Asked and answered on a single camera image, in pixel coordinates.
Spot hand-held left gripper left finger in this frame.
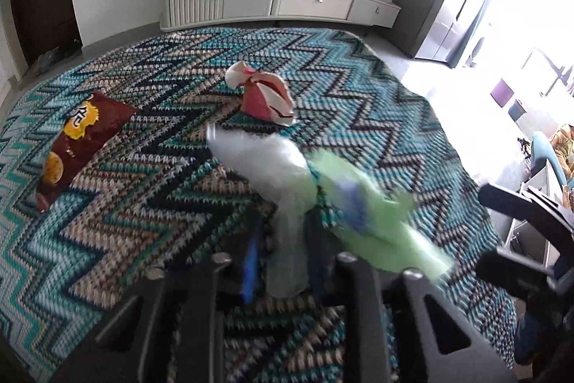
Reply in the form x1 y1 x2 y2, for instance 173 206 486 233
56 212 270 383

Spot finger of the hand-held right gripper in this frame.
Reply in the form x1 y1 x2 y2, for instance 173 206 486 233
475 251 559 299
477 183 574 240

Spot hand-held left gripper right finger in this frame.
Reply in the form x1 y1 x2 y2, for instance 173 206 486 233
305 215 516 383

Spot green plastic bag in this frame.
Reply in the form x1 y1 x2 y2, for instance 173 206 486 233
307 152 453 280

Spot white plastic bag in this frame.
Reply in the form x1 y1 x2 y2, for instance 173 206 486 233
207 126 315 298

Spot white desk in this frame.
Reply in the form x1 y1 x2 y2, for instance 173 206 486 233
504 161 566 276

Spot teal chair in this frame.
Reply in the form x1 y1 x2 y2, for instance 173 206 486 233
529 131 563 186

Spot person's blue trouser leg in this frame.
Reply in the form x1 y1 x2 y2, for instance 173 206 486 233
515 311 554 368

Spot purple stool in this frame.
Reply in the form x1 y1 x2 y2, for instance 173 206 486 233
491 79 514 106

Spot zigzag patterned woven rug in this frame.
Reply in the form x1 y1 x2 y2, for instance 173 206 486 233
0 26 516 383

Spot pink and white paper bag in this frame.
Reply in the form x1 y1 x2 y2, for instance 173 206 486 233
225 61 299 127

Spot brown chip bag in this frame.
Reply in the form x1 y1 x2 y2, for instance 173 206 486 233
36 91 137 213

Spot white television console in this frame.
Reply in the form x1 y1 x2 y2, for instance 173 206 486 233
156 0 401 33

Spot grey slippers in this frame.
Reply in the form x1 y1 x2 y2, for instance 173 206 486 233
36 48 61 72

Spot dark brown door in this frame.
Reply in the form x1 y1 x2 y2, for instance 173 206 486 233
9 0 82 65

